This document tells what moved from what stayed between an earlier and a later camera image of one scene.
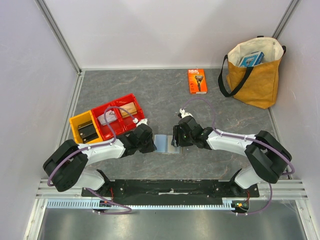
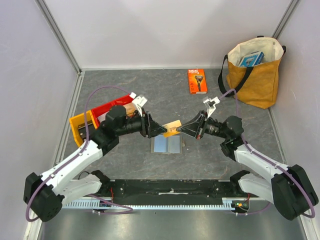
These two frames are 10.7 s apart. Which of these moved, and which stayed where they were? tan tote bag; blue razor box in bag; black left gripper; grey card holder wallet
Moved: black left gripper
Stayed: grey card holder wallet; tan tote bag; blue razor box in bag
